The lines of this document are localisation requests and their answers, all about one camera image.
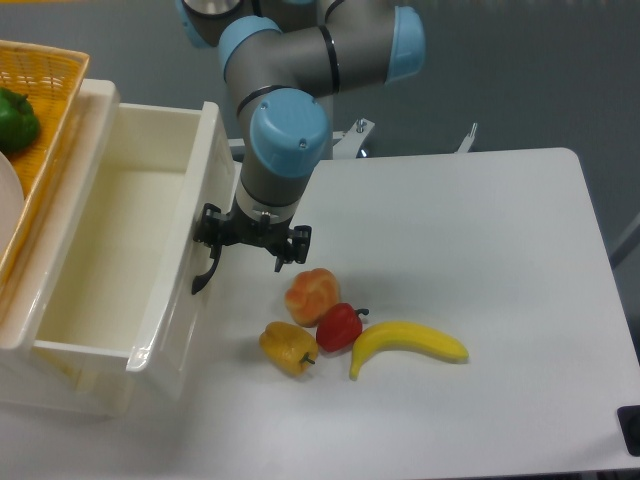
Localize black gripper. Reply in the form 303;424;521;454
193;203;312;272

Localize black top drawer handle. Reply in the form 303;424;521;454
191;244;223;295

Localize yellow bell pepper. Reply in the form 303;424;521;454
259;321;319;377

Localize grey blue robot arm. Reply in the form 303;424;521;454
176;1;426;265

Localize white drawer cabinet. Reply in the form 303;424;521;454
1;80;137;416

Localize orange bread roll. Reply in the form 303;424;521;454
284;268;341;328

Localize red bell pepper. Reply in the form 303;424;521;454
316;303;369;353

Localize yellow banana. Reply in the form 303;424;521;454
349;321;469;381

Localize white plate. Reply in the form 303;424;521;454
0;154;25;253

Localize yellow woven basket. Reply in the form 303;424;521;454
1;40;90;284

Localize green bell pepper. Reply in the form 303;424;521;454
1;87;40;155

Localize black device at table edge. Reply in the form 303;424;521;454
617;405;640;457

